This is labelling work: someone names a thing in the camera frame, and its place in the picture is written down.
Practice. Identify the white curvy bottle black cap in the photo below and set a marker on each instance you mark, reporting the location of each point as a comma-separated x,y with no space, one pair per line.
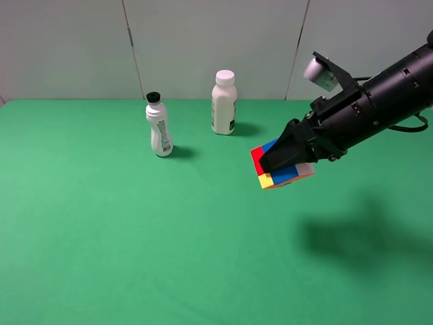
157,117

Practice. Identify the white milk bottle white cap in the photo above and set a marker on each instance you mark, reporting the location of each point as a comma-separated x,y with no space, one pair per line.
224,100

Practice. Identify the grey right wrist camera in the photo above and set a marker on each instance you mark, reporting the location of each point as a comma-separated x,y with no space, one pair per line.
327,75

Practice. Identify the green table cloth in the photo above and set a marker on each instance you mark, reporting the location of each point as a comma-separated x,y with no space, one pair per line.
96,229

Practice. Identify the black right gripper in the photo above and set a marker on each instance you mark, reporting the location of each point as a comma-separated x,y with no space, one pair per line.
337,124

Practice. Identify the colourful puzzle cube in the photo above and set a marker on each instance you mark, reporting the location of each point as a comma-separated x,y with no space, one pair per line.
281,177

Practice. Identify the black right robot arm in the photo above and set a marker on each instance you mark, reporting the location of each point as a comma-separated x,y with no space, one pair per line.
392,99

